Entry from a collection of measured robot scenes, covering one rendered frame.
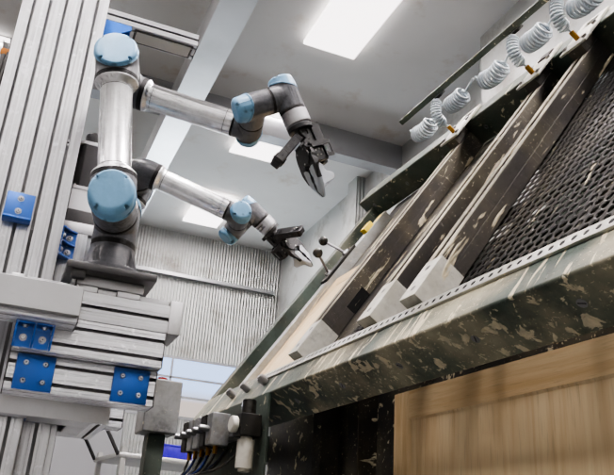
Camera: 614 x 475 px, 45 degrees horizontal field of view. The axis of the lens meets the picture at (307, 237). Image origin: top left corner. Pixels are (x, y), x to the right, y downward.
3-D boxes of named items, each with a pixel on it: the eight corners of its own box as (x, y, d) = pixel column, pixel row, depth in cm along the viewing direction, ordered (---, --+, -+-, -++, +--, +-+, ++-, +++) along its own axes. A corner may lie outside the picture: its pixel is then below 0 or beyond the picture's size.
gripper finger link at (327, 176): (343, 188, 204) (330, 158, 205) (324, 193, 201) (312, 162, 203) (338, 192, 206) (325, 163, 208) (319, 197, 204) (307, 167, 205)
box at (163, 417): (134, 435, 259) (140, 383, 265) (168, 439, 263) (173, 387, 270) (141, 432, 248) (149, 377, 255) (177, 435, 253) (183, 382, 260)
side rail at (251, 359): (232, 418, 275) (210, 399, 274) (383, 229, 333) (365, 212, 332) (237, 417, 270) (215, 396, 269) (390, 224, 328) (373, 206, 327)
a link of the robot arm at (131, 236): (137, 254, 206) (144, 210, 212) (134, 237, 194) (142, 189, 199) (92, 250, 205) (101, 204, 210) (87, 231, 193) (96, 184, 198)
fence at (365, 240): (244, 398, 254) (235, 389, 253) (385, 221, 304) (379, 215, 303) (249, 396, 249) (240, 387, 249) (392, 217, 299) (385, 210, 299)
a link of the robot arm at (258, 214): (230, 211, 283) (244, 197, 286) (250, 232, 284) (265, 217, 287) (235, 205, 276) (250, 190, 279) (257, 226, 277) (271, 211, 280)
